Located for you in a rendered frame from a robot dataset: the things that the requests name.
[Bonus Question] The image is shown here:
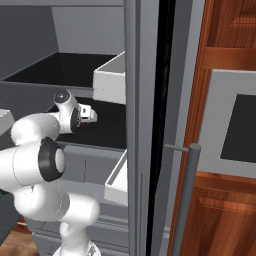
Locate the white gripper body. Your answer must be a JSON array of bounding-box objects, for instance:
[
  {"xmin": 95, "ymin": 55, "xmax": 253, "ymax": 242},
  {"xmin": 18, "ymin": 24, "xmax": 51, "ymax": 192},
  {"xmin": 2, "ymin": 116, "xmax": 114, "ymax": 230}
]
[{"xmin": 80, "ymin": 107, "xmax": 99, "ymax": 125}]

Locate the grey fridge door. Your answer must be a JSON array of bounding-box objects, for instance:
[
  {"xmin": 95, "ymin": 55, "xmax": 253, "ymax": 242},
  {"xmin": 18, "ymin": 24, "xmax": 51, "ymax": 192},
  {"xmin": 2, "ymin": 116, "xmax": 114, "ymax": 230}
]
[{"xmin": 124, "ymin": 0, "xmax": 208, "ymax": 256}]

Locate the white fridge door bin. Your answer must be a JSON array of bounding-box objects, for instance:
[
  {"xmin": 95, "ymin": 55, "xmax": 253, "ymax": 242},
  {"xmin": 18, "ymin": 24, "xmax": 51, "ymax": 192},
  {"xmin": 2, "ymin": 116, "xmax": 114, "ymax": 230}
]
[
  {"xmin": 92, "ymin": 51, "xmax": 127, "ymax": 105},
  {"xmin": 103, "ymin": 149, "xmax": 129, "ymax": 207}
]

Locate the brown wooden cabinet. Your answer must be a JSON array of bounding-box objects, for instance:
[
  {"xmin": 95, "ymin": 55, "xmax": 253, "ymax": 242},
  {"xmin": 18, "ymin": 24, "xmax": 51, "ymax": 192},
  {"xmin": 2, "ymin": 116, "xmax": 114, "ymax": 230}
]
[{"xmin": 167, "ymin": 0, "xmax": 256, "ymax": 256}]

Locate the grey oven with black window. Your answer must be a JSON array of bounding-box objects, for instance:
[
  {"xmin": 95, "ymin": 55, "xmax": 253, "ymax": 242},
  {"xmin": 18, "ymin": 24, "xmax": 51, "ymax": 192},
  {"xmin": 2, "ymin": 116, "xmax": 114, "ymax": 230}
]
[{"xmin": 197, "ymin": 68, "xmax": 256, "ymax": 180}]

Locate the grey fridge drawer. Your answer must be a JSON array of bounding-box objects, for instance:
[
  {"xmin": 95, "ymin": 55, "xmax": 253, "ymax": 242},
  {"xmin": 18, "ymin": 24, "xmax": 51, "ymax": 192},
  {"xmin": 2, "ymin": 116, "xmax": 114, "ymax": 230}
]
[{"xmin": 25, "ymin": 213, "xmax": 130, "ymax": 256}]

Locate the grey fridge door bin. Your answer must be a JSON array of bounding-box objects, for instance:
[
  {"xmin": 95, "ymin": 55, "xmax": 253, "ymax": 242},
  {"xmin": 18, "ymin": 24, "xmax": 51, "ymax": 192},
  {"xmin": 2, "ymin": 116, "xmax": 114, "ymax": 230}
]
[{"xmin": 0, "ymin": 108, "xmax": 16, "ymax": 137}]

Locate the grey fridge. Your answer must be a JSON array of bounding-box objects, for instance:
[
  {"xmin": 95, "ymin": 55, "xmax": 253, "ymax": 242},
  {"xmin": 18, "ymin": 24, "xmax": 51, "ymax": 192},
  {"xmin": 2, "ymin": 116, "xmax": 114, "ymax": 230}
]
[{"xmin": 0, "ymin": 0, "xmax": 130, "ymax": 256}]

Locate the black fridge shelf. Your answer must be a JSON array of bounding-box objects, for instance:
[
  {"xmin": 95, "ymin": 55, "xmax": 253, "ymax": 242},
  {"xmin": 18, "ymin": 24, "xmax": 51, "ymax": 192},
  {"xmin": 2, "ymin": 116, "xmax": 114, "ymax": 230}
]
[
  {"xmin": 1, "ymin": 51, "xmax": 118, "ymax": 90},
  {"xmin": 46, "ymin": 96, "xmax": 128, "ymax": 151}
]

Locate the grey fridge door handle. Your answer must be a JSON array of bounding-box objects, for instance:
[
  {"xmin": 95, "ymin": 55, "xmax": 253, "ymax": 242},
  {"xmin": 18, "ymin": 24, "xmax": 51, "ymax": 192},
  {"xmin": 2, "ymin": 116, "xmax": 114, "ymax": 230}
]
[{"xmin": 164, "ymin": 142, "xmax": 202, "ymax": 256}]

